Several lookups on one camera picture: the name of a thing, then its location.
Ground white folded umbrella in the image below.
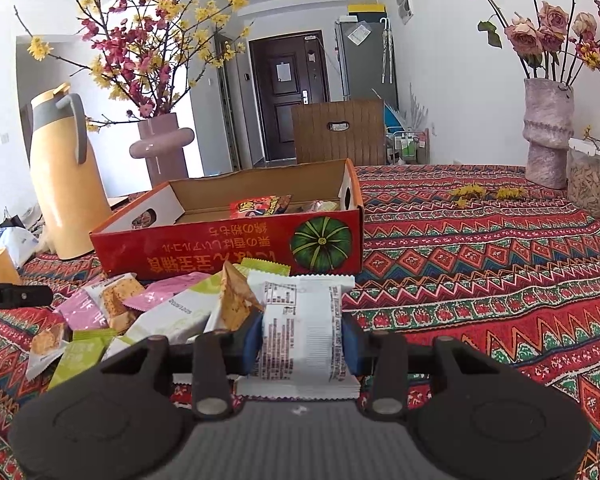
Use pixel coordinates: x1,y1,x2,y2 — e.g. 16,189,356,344
380,16,395,83

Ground white dried grass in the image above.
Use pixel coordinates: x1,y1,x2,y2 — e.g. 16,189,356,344
402,82,431,131

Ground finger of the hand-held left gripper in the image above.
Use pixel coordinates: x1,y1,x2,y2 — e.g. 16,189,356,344
0,284,54,308

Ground white printed snack packet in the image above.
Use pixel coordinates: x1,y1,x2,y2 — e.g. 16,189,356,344
235,272,362,401

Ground pink snack packet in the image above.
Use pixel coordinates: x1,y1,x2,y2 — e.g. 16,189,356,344
122,272,212,313
54,290,111,332

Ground white plastic bag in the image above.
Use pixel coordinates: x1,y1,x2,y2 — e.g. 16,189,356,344
0,225,41,268

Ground pink ring vase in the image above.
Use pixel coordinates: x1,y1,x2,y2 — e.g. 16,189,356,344
129,112,195,187

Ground red cardboard box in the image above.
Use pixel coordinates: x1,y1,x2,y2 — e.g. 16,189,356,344
89,158,365,282

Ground clear lidded storage jar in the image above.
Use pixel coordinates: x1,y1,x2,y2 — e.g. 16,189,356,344
566,137,600,220

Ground pile of mixed snacks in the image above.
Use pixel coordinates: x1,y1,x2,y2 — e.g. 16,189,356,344
25,257,293,391

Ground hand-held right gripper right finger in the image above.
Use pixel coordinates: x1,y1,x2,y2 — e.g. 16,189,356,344
341,317,503,421

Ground yellow thermos jug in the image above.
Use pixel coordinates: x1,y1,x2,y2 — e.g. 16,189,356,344
29,82,113,261

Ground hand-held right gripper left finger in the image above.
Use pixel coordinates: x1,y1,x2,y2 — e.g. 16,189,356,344
100,327,261,421

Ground grey refrigerator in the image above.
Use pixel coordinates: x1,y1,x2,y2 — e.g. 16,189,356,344
334,17,398,101

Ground white orange cracker packet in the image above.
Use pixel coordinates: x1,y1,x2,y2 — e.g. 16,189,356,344
85,274,146,333
25,322,72,381

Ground red berry and yellow branches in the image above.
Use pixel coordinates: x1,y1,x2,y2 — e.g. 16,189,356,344
575,0,600,106

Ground trolley with bottles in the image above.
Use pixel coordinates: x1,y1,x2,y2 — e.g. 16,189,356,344
387,127,430,165

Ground red snack packet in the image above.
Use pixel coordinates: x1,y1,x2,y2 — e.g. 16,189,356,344
229,194,292,217

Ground wooden chair back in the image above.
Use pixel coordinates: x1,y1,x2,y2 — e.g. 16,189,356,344
291,99,387,166

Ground green snack packet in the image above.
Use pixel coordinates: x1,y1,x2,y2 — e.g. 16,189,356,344
47,327,118,391

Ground tan cracker packet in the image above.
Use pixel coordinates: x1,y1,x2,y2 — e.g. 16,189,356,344
202,260,264,333

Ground pink and yellow blossom branches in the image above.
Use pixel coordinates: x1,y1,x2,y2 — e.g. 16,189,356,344
12,0,253,133

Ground dark entrance door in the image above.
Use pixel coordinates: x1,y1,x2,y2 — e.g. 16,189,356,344
249,30,331,168

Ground pink textured vase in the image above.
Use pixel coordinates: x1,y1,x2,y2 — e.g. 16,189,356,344
522,77,576,191

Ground dried pink roses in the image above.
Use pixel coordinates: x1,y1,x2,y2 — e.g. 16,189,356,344
445,0,600,83

